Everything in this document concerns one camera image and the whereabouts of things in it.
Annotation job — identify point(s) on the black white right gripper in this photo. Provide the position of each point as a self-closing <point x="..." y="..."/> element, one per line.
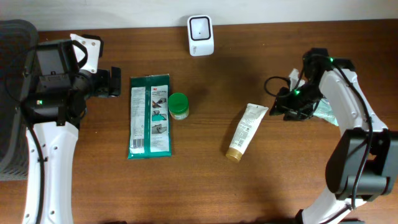
<point x="281" y="104"/>

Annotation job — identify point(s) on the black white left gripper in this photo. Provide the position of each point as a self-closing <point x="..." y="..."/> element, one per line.
<point x="115" y="81"/>

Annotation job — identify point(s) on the pale green wipes packet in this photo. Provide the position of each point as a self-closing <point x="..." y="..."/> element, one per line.
<point x="324" y="111"/>

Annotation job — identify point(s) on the white cream tube gold cap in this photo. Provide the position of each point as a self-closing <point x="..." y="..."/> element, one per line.
<point x="245" y="131"/>

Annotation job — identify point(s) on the green white tape package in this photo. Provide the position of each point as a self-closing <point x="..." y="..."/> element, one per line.
<point x="149" y="117"/>

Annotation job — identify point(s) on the green lid jar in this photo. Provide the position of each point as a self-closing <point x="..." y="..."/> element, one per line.
<point x="178" y="106"/>

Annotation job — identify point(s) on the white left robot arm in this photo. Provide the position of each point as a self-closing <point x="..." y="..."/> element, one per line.
<point x="66" y="75"/>

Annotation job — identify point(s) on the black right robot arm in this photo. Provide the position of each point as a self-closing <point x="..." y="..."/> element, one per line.
<point x="363" y="165"/>

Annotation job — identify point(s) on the white barcode scanner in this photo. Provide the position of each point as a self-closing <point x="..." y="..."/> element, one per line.
<point x="200" y="35"/>

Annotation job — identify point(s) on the grey plastic mesh basket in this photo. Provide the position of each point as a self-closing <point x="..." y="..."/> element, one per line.
<point x="19" y="39"/>

